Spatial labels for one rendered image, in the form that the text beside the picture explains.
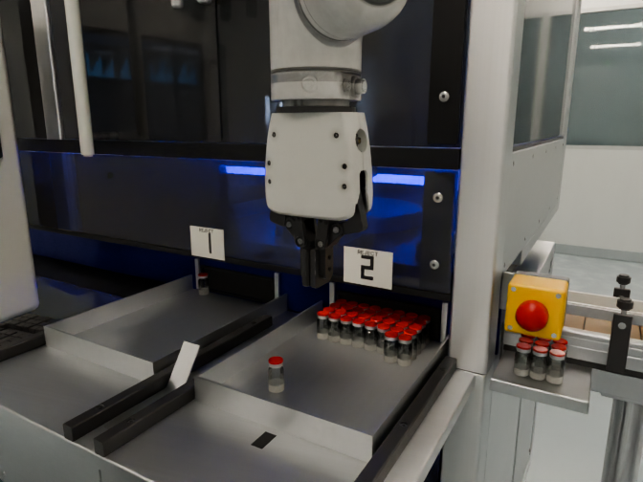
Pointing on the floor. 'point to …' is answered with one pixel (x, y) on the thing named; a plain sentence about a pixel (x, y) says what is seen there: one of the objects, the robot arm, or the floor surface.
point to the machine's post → (481, 221)
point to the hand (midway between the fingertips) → (317, 265)
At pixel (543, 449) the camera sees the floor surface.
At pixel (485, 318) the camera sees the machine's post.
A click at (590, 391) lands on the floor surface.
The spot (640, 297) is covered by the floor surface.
